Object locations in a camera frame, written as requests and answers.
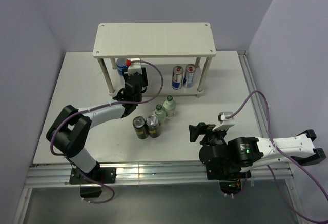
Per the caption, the glass bottle green cap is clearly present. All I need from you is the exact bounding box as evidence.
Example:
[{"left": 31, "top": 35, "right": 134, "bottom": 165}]
[
  {"left": 153, "top": 104, "right": 167, "bottom": 126},
  {"left": 163, "top": 95, "right": 176, "bottom": 118}
]

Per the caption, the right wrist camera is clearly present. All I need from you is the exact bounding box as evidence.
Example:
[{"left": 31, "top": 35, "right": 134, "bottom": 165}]
[{"left": 212, "top": 112, "right": 235, "bottom": 131}]

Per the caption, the red bull can left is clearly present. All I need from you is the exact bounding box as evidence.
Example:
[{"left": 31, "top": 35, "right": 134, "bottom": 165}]
[{"left": 172, "top": 66, "right": 184, "bottom": 90}]

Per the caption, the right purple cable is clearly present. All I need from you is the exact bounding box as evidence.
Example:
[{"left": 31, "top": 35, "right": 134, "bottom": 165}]
[{"left": 225, "top": 90, "right": 328, "bottom": 223}]

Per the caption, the aluminium side rail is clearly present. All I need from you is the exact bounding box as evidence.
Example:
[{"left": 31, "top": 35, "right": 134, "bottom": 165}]
[{"left": 237, "top": 50, "right": 274, "bottom": 136}]

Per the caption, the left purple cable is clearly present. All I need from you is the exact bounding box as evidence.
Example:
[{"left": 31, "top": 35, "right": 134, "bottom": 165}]
[{"left": 50, "top": 59, "right": 165, "bottom": 205}]

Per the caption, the purple cable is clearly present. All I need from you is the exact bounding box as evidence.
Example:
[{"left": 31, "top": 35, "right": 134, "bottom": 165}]
[
  {"left": 225, "top": 90, "right": 328, "bottom": 223},
  {"left": 50, "top": 59, "right": 165, "bottom": 205}
]

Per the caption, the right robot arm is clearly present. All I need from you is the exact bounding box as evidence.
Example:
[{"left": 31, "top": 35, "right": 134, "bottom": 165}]
[{"left": 189, "top": 121, "right": 326, "bottom": 181}]

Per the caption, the white two-tier shelf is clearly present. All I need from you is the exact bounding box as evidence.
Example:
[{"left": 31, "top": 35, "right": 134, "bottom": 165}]
[{"left": 93, "top": 22, "right": 216, "bottom": 97}]

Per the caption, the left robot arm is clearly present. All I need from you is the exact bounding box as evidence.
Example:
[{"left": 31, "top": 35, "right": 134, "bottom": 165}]
[{"left": 46, "top": 67, "right": 148, "bottom": 182}]

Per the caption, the Pocari Sweat plastic bottle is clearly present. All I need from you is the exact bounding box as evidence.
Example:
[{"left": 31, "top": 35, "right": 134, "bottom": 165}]
[{"left": 116, "top": 58, "right": 128, "bottom": 85}]

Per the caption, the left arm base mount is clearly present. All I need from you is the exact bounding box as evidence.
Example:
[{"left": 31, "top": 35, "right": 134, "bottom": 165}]
[{"left": 69, "top": 167, "right": 117, "bottom": 199}]

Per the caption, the aluminium front rail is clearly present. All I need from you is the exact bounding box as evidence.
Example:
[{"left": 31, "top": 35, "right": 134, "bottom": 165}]
[{"left": 24, "top": 162, "right": 294, "bottom": 189}]

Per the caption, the red bull can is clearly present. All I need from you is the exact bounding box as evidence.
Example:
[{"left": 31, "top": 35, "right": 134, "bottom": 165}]
[
  {"left": 172, "top": 66, "right": 184, "bottom": 90},
  {"left": 183, "top": 64, "right": 196, "bottom": 88}
]

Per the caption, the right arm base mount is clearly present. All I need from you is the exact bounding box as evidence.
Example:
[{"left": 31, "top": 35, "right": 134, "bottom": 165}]
[{"left": 206, "top": 164, "right": 251, "bottom": 198}]

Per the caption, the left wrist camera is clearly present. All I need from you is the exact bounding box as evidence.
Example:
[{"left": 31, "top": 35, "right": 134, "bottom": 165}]
[{"left": 126, "top": 58, "right": 142, "bottom": 75}]

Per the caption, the black can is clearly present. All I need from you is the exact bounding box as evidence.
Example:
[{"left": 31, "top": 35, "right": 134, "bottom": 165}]
[
  {"left": 146, "top": 115, "right": 160, "bottom": 138},
  {"left": 132, "top": 116, "right": 148, "bottom": 139}
]

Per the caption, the red bull can right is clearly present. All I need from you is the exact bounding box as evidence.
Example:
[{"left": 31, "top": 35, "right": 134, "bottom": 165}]
[{"left": 183, "top": 64, "right": 196, "bottom": 88}]

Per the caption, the glass bottle green cap front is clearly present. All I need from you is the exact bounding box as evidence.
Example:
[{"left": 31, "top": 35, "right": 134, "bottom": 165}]
[{"left": 153, "top": 104, "right": 167, "bottom": 126}]

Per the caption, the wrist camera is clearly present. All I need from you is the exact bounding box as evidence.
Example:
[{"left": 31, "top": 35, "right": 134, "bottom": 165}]
[
  {"left": 212, "top": 112, "right": 235, "bottom": 131},
  {"left": 126, "top": 58, "right": 142, "bottom": 75}
]

